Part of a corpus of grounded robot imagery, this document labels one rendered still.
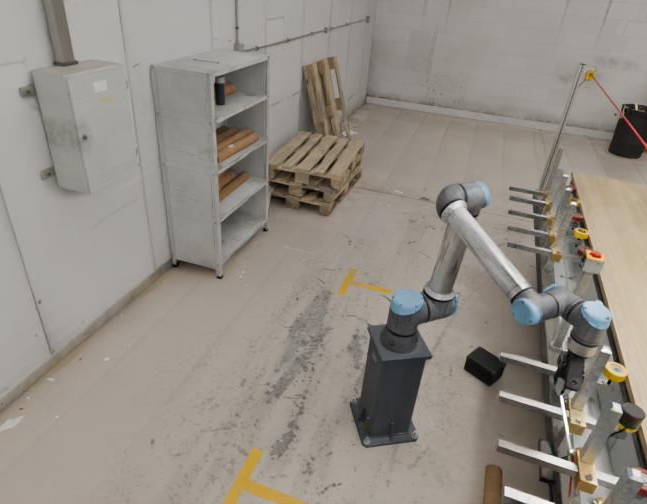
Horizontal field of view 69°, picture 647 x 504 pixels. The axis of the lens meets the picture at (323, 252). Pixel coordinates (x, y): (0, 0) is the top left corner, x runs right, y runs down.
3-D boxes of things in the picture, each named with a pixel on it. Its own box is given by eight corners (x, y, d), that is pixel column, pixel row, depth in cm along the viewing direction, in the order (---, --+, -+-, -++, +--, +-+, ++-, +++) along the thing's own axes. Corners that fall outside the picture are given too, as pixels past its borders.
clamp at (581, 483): (574, 489, 147) (580, 479, 145) (571, 454, 158) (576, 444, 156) (594, 495, 146) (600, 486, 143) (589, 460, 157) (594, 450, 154)
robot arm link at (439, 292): (409, 309, 239) (447, 176, 195) (437, 302, 245) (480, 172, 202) (426, 329, 228) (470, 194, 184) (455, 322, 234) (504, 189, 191)
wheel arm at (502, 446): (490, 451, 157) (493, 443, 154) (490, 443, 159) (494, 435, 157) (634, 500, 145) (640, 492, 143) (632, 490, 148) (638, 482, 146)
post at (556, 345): (550, 350, 221) (584, 270, 198) (549, 343, 225) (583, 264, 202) (560, 352, 220) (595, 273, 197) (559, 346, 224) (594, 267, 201)
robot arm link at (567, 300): (539, 285, 162) (568, 306, 152) (563, 279, 166) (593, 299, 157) (531, 306, 167) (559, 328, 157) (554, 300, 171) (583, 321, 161)
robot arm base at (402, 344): (386, 355, 225) (389, 339, 219) (375, 329, 240) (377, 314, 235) (423, 351, 228) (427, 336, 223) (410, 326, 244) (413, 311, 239)
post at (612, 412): (557, 502, 162) (611, 407, 138) (556, 493, 165) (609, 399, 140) (568, 506, 161) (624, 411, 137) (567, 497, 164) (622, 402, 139)
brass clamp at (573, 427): (564, 431, 169) (569, 421, 166) (562, 403, 180) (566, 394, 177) (583, 437, 167) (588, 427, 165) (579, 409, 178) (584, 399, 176)
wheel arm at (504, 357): (498, 362, 199) (500, 355, 197) (498, 357, 202) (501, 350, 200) (610, 394, 188) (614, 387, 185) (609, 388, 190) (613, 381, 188)
